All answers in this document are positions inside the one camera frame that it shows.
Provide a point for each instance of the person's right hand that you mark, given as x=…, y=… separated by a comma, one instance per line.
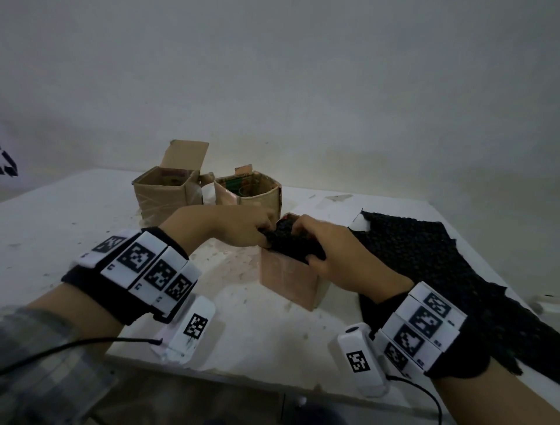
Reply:
x=350, y=258

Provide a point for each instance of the person's left hand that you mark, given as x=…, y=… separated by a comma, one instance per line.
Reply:
x=236, y=225

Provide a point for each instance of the paper box with notched rim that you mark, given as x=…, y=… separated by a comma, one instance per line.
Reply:
x=258, y=197

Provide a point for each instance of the black bubble wrap piece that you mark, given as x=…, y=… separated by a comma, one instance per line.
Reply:
x=288, y=241

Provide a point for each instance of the paper box with white lid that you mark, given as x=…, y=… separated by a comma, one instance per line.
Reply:
x=288, y=280

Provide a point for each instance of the paper box with tall flap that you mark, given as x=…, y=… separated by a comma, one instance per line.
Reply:
x=162, y=197

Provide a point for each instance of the pile of black bubble wrap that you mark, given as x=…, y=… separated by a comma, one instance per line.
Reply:
x=437, y=258

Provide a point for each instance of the person's left forearm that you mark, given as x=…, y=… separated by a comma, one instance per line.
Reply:
x=65, y=315

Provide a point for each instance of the clear glass jar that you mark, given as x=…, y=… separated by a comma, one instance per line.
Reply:
x=241, y=188

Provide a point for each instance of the left wrist marker band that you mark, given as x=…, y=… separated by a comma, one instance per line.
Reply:
x=140, y=262

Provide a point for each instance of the white plastic block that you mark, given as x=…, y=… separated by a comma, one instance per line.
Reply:
x=547, y=303

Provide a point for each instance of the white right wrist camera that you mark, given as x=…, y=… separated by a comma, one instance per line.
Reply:
x=361, y=359

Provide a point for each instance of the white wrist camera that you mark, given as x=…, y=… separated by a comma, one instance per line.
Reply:
x=192, y=328
x=361, y=359

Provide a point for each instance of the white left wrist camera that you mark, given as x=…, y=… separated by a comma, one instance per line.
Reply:
x=192, y=328

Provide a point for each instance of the black and white wall marker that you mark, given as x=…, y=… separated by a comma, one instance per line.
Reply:
x=8, y=164

